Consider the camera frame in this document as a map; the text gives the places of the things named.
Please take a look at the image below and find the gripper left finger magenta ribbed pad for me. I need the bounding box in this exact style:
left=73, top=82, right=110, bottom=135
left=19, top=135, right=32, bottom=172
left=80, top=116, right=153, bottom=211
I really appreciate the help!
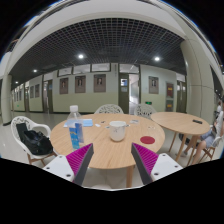
left=42, top=142, right=95, bottom=187

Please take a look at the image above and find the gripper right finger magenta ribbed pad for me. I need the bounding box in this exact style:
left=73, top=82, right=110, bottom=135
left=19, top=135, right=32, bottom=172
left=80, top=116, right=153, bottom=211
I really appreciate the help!
left=130, top=142, right=184, bottom=186

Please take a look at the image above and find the clear plastic water bottle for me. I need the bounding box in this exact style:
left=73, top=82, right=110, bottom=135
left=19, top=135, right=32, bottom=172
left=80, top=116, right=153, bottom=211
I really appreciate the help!
left=67, top=105, right=84, bottom=150

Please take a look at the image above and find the red round coaster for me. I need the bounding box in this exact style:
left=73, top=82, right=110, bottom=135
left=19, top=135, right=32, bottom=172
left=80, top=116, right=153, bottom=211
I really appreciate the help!
left=140, top=136, right=155, bottom=144

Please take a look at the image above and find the blue paper sheet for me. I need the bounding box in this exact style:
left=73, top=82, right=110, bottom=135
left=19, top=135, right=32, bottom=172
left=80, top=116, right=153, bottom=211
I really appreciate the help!
left=63, top=119, right=93, bottom=127

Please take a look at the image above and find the round wooden table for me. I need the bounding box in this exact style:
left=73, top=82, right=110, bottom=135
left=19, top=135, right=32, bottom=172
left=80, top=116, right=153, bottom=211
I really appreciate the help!
left=151, top=112, right=210, bottom=161
left=49, top=113, right=166, bottom=189

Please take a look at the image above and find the white ceramic mug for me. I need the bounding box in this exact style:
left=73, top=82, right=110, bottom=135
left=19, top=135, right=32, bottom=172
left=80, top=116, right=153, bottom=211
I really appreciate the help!
left=108, top=121, right=127, bottom=142

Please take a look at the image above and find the black bag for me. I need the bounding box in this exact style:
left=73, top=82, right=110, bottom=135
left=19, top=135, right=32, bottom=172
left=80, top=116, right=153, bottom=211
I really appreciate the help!
left=16, top=123, right=53, bottom=155

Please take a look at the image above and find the white lattice chair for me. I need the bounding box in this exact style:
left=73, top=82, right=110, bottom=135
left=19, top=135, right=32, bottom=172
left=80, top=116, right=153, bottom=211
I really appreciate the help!
left=134, top=104, right=156, bottom=119
left=95, top=104, right=123, bottom=114

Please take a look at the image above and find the white chair with bag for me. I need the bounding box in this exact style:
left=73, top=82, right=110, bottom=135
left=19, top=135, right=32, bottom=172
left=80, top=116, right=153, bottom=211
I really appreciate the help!
left=11, top=116, right=55, bottom=164

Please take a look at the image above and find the white lattice chair back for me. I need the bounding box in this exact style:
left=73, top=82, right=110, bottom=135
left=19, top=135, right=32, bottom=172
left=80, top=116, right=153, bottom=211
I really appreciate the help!
left=95, top=104, right=123, bottom=114

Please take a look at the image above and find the black phone on table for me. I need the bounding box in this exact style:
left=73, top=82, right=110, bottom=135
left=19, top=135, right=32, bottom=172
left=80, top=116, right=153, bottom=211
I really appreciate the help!
left=192, top=119, right=203, bottom=124

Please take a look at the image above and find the seated person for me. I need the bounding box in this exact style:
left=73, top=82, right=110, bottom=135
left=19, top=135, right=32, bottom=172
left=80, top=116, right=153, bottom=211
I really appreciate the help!
left=179, top=99, right=224, bottom=166

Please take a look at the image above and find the wooden chair at right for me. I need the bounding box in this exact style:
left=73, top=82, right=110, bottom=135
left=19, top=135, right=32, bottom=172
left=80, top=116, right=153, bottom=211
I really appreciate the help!
left=200, top=137, right=223, bottom=161

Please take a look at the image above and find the framed portrait far right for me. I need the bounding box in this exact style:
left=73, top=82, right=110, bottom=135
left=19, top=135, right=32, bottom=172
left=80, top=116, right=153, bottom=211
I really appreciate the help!
left=149, top=76, right=159, bottom=94

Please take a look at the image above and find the framed portrait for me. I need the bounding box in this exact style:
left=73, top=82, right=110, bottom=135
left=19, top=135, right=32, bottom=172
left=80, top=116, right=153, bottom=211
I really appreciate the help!
left=75, top=76, right=86, bottom=93
left=59, top=78, right=68, bottom=94
left=94, top=74, right=106, bottom=92
left=149, top=76, right=159, bottom=94

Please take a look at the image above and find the framed portrait middle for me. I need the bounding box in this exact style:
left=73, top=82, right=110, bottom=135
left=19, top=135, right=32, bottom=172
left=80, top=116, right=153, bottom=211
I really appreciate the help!
left=75, top=76, right=86, bottom=93

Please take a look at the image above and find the framed portrait left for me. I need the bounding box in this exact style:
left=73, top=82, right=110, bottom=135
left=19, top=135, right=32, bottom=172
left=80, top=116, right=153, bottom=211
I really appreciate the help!
left=59, top=78, right=68, bottom=94

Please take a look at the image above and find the green door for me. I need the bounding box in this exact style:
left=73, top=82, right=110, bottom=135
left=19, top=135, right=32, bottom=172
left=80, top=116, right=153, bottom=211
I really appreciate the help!
left=119, top=74, right=129, bottom=114

